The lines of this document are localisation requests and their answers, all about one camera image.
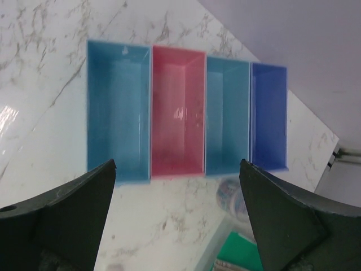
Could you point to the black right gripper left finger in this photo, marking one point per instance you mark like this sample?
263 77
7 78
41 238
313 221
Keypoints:
60 229

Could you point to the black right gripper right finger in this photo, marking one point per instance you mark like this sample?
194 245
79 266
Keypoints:
296 229

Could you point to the clear jar of clips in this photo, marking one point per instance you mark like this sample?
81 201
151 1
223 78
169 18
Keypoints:
230 198

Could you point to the teal blue plastic bin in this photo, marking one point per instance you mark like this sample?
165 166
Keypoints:
227 115

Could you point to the pink plastic bin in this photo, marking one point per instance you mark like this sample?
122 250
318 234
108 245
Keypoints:
178 112

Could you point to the green book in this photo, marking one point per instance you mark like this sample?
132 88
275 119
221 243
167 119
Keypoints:
239 251

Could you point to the dark blue plastic bin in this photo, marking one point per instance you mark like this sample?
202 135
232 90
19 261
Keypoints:
268 116

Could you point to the light blue left bin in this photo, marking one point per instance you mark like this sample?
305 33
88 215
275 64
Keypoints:
118 108

